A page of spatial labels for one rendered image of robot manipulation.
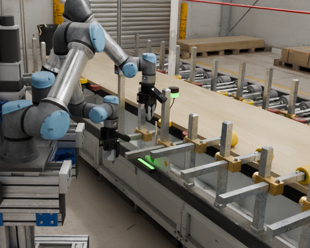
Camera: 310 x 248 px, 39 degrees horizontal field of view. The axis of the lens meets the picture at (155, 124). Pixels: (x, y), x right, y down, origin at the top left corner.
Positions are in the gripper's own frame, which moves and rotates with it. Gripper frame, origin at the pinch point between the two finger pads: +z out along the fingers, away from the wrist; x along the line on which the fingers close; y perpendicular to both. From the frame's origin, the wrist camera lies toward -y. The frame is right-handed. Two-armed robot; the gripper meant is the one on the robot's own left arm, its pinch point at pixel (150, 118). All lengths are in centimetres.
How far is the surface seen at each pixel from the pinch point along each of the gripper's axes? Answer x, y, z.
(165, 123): -5.0, -6.4, 2.8
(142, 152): 11.8, -4.3, 15.2
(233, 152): -11.4, -46.3, 10.7
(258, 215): 21, -76, 22
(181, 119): -38.1, 4.3, 10.7
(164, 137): -4.8, -6.3, 10.9
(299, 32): -851, 217, 43
